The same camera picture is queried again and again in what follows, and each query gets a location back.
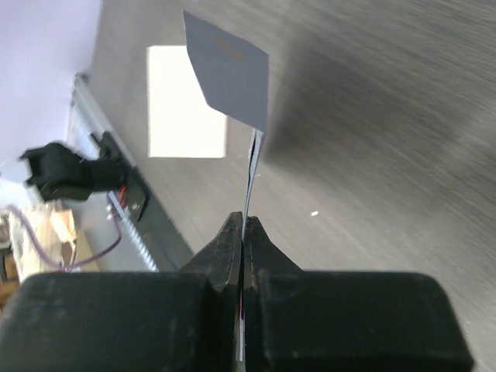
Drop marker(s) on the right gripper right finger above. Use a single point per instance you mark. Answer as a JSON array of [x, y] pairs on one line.
[[303, 320]]

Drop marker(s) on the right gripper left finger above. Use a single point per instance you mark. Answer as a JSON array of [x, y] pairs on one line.
[[130, 321]]

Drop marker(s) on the blue grey envelope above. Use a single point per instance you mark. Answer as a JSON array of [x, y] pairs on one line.
[[233, 76]]

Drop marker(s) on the beige letter paper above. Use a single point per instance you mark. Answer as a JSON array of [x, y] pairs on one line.
[[180, 122]]

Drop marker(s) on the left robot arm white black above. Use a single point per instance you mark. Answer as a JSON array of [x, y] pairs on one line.
[[58, 172]]

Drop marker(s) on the white slotted cable duct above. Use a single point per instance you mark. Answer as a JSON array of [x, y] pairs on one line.
[[132, 234]]

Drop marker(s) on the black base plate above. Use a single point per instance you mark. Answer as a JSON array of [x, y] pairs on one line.
[[166, 245]]

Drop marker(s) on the aluminium frame rail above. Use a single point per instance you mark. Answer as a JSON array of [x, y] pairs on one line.
[[88, 124]]

